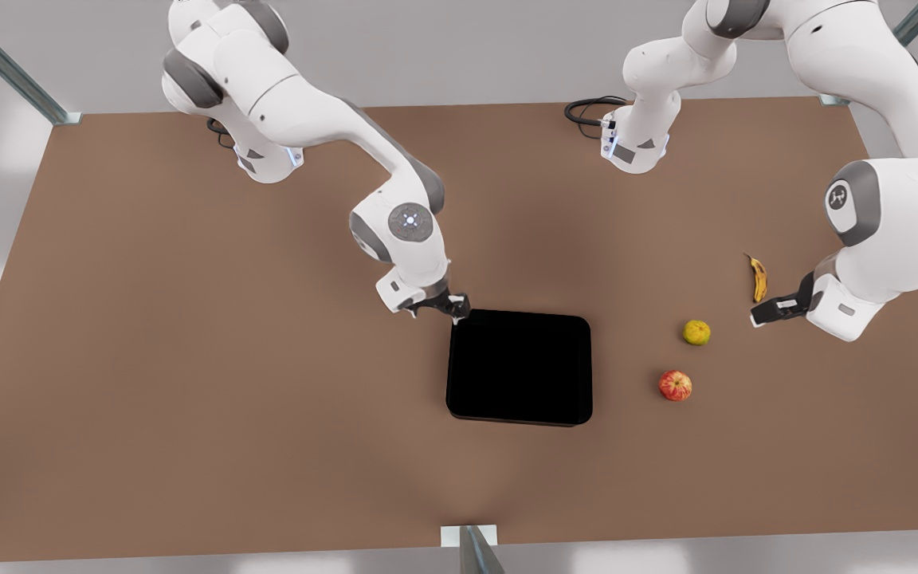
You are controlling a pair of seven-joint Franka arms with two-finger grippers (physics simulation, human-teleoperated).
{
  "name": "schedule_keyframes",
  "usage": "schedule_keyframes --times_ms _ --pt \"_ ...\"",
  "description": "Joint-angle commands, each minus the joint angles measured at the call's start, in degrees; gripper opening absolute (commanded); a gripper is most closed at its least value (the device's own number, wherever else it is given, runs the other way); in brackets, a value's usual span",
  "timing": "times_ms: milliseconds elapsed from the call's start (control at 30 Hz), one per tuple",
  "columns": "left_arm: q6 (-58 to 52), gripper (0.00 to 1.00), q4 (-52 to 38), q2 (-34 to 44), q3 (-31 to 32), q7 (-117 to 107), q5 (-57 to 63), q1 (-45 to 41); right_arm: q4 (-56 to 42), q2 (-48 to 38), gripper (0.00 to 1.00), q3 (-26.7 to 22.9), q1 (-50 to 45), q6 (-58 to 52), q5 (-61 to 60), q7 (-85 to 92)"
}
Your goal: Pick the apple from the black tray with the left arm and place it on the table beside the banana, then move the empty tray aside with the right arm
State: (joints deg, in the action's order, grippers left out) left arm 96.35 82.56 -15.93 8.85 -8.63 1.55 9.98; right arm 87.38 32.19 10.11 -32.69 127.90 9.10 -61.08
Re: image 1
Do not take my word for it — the black square tray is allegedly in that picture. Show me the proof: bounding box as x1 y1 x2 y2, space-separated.
445 309 593 427

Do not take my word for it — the spotted yellow banana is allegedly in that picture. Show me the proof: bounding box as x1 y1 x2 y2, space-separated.
743 253 769 304

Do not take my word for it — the red apple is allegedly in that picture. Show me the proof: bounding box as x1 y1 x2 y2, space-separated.
658 369 693 403

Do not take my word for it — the silver frame post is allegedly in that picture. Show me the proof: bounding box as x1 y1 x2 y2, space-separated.
440 525 506 574
819 0 918 108
0 0 82 127

